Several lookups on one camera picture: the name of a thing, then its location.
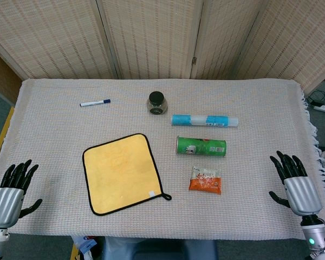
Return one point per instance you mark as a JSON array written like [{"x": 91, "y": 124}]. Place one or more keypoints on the blue white plastic bag roll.
[{"x": 200, "y": 121}]

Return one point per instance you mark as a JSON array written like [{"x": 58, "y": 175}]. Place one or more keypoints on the green chips can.
[{"x": 200, "y": 146}]

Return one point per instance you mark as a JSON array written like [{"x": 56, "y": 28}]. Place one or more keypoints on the round glass jar black lid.
[{"x": 157, "y": 104}]

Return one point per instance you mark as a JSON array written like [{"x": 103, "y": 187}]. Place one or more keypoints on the orange white snack packet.
[{"x": 205, "y": 182}]

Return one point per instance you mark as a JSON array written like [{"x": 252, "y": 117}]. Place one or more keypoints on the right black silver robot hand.
[{"x": 303, "y": 195}]

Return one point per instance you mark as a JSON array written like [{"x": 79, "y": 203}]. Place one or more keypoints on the pale woven tablecloth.
[{"x": 57, "y": 135}]

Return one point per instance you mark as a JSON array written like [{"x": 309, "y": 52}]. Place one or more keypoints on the brass screen hinge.
[{"x": 194, "y": 60}]

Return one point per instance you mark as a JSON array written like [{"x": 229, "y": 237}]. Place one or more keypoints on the yellow cloth with black back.
[{"x": 122, "y": 173}]

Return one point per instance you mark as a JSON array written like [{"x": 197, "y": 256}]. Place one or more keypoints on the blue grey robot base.
[{"x": 157, "y": 249}]

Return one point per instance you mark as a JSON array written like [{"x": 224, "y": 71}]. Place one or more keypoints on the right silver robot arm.
[{"x": 314, "y": 235}]

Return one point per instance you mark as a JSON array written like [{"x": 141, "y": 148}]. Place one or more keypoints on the woven folding screen panel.
[
  {"x": 222, "y": 43},
  {"x": 295, "y": 46},
  {"x": 51, "y": 38},
  {"x": 151, "y": 38}
]

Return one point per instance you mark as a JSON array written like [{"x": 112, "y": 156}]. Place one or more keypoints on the white marker blue cap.
[{"x": 93, "y": 103}]

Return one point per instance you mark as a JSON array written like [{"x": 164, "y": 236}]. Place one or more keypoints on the blue white printed package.
[{"x": 84, "y": 246}]

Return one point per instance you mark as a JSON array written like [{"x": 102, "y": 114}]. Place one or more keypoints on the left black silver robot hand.
[{"x": 5, "y": 205}]

